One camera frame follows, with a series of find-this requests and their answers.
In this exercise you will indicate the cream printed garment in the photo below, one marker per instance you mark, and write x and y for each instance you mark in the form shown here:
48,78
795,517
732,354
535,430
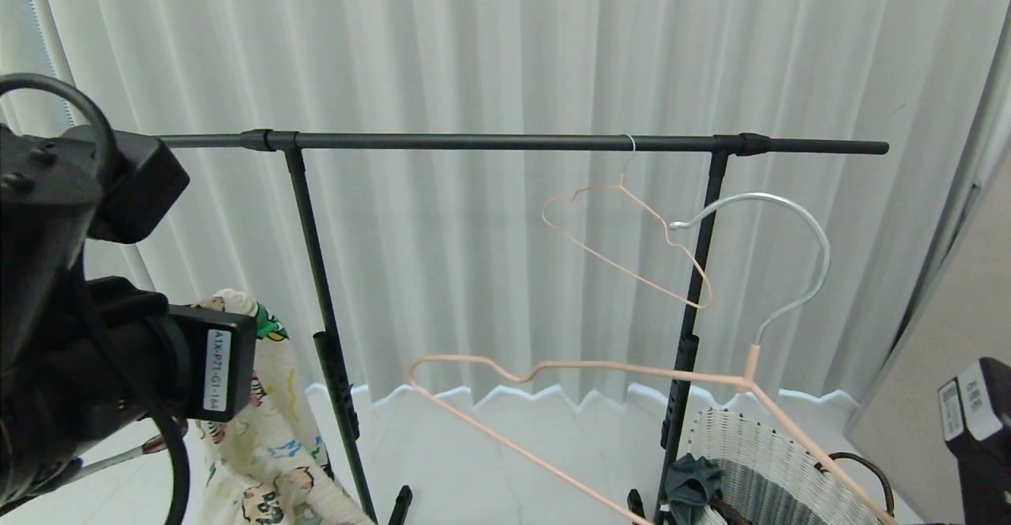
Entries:
276,430

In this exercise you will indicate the pink clothes hanger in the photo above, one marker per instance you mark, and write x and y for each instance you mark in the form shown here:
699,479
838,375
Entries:
746,375
622,185

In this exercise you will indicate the black clothes rack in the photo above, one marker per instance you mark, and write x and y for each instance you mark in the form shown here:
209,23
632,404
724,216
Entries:
474,141

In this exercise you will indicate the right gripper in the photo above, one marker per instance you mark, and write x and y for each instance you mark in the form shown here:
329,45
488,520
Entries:
987,470

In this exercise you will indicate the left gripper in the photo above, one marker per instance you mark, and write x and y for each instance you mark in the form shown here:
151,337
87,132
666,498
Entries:
118,367

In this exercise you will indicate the dark green garment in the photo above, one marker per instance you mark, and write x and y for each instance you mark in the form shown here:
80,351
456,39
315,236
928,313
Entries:
691,489

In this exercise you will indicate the white laundry basket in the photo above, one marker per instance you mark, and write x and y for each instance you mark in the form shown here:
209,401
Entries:
758,454

